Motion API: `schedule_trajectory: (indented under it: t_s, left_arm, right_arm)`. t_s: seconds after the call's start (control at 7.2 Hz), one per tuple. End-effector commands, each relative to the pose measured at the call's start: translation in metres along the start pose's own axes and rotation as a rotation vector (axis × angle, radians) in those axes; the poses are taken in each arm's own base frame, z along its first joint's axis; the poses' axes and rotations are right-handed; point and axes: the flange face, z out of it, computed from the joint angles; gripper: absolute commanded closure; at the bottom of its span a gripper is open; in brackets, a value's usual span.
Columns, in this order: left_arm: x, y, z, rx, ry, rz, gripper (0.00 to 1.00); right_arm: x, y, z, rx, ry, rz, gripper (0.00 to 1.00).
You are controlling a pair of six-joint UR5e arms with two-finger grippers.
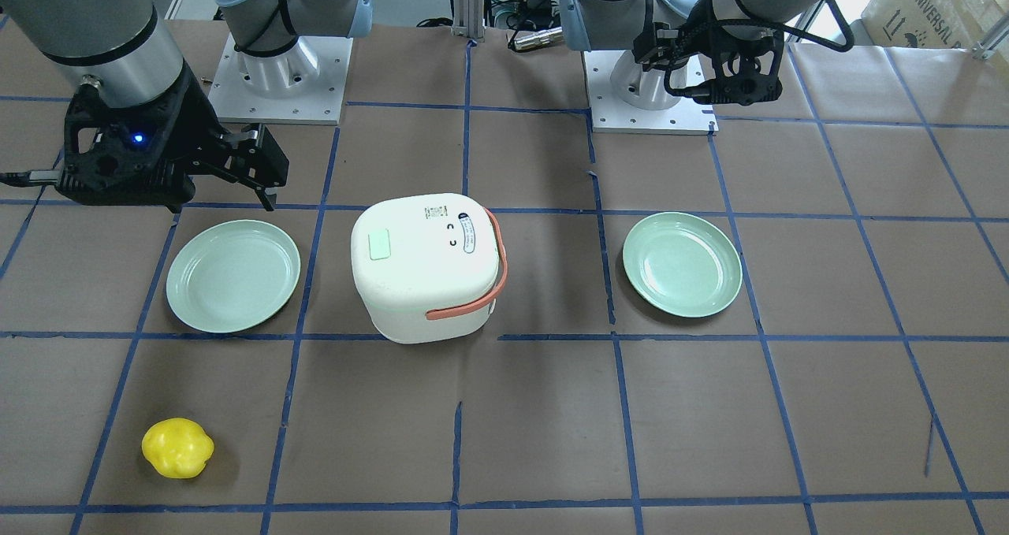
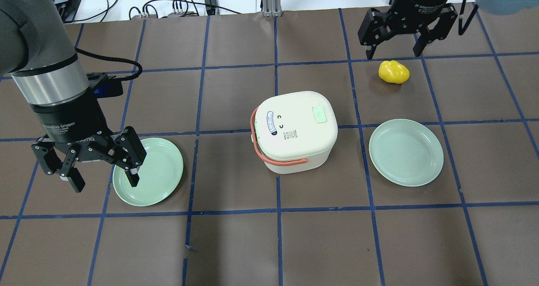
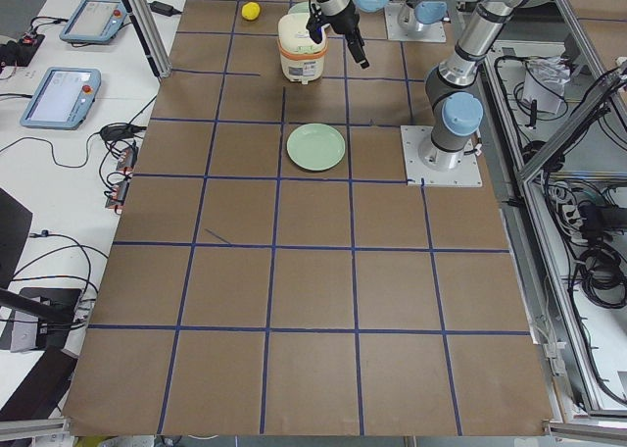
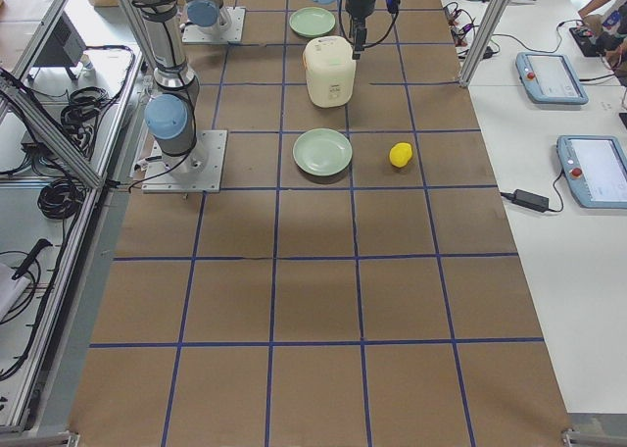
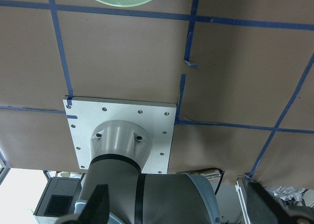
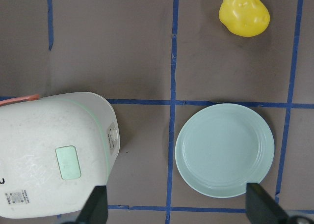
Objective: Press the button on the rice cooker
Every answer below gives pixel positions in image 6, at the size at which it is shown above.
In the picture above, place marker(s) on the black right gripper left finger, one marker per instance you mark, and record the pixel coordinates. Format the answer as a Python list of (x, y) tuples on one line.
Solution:
[(95, 210)]

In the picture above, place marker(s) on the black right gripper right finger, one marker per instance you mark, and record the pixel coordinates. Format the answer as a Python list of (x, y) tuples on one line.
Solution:
[(261, 208)]

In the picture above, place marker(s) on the white rice cooker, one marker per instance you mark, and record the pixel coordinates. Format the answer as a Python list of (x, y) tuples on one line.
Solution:
[(53, 152)]

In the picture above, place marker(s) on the green plate near lemon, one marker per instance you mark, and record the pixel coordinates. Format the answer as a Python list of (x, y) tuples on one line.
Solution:
[(223, 147)]

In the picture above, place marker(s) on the yellow toy lemon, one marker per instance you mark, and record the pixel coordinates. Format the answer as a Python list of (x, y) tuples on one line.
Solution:
[(246, 18)]

